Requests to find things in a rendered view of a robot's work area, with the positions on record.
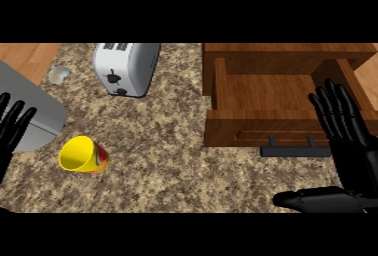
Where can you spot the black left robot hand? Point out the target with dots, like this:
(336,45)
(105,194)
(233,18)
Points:
(10,128)

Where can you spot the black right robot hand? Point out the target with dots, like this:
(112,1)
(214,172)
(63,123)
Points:
(351,156)

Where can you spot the yellow cup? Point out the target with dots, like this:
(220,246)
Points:
(78,155)

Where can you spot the wooden drawer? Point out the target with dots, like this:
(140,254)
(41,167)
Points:
(274,110)

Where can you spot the grey appliance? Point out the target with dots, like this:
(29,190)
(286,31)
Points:
(26,106)

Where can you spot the small clear glass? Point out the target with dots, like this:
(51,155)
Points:
(59,74)

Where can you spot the white toaster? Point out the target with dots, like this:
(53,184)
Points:
(127,68)

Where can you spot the wooden cabinet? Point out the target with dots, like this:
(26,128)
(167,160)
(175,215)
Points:
(289,58)

